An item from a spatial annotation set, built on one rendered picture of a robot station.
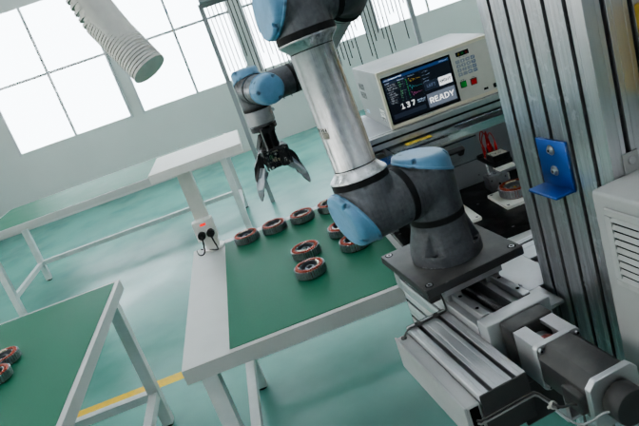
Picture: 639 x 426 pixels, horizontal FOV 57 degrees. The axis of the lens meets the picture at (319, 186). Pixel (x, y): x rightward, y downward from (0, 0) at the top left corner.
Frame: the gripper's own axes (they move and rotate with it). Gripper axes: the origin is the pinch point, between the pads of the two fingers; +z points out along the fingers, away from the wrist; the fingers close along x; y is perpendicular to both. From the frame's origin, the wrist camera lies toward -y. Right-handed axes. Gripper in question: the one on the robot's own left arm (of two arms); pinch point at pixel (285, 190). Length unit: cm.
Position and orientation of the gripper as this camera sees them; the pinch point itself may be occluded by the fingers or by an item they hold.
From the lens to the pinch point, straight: 164.5
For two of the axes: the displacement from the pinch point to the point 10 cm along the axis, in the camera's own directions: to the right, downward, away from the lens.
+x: 9.0, -3.8, 2.1
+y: 3.0, 1.9, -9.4
